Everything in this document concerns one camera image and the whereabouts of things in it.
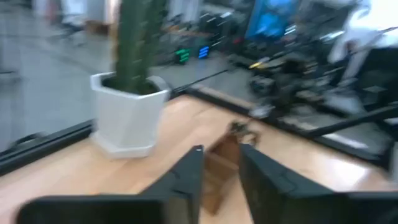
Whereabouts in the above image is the green cactus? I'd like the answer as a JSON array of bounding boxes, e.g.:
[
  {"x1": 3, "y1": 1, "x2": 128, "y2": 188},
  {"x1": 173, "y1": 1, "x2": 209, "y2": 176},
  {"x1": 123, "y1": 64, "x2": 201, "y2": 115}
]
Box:
[{"x1": 114, "y1": 0, "x2": 167, "y2": 94}]

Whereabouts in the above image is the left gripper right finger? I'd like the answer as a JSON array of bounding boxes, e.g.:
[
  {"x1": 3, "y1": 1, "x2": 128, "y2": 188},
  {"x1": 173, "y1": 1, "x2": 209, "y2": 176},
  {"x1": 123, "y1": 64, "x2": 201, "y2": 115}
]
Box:
[{"x1": 239, "y1": 144, "x2": 398, "y2": 224}]

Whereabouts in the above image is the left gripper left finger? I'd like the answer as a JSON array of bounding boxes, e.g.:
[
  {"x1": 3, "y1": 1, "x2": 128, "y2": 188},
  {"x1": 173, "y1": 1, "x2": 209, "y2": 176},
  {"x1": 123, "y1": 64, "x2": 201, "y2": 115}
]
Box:
[{"x1": 15, "y1": 145, "x2": 205, "y2": 224}]

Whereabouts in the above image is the yellow tag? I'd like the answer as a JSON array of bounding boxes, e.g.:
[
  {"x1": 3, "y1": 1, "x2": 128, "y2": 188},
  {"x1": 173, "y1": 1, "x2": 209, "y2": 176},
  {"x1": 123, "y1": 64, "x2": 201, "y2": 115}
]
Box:
[{"x1": 248, "y1": 60, "x2": 268, "y2": 70}]

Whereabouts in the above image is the brown tea packet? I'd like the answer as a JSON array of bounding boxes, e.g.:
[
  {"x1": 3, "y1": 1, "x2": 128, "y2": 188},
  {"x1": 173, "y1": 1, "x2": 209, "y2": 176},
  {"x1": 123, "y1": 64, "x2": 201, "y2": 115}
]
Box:
[{"x1": 229, "y1": 121, "x2": 259, "y2": 146}]

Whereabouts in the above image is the large display screen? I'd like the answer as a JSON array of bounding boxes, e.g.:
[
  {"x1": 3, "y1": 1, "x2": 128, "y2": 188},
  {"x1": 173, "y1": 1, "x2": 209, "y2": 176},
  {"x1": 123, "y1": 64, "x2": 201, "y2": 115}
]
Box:
[{"x1": 245, "y1": 0, "x2": 299, "y2": 40}]

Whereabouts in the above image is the white hexagonal plant pot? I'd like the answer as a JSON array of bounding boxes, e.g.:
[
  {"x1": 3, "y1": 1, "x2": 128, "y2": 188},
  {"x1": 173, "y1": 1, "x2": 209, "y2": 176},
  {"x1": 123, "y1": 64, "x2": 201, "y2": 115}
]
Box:
[{"x1": 89, "y1": 72, "x2": 172, "y2": 160}]

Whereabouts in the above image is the wooden tea organizer box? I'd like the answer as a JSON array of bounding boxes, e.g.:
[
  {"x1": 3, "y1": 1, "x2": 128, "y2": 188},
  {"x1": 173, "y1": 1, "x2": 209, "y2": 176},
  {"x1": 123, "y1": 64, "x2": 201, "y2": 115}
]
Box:
[{"x1": 200, "y1": 132, "x2": 259, "y2": 215}]

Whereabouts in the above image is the computer with green lights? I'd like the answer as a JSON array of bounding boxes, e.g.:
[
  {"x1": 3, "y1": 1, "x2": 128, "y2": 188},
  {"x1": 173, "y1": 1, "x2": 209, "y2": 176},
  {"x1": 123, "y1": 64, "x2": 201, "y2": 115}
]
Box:
[{"x1": 174, "y1": 47, "x2": 191, "y2": 65}]

